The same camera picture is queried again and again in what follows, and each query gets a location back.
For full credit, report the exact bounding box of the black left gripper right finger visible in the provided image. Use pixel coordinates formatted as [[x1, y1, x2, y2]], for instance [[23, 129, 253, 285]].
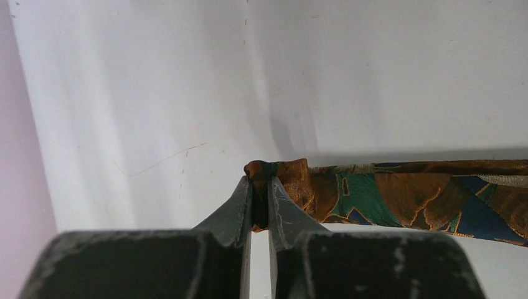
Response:
[[268, 178, 485, 298]]

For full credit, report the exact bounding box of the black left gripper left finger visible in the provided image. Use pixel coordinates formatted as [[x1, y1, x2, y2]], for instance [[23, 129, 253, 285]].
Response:
[[19, 177, 252, 298]]

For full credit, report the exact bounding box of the dark floral patterned tie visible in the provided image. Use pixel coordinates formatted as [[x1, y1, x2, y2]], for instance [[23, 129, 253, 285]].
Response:
[[244, 158, 527, 246]]

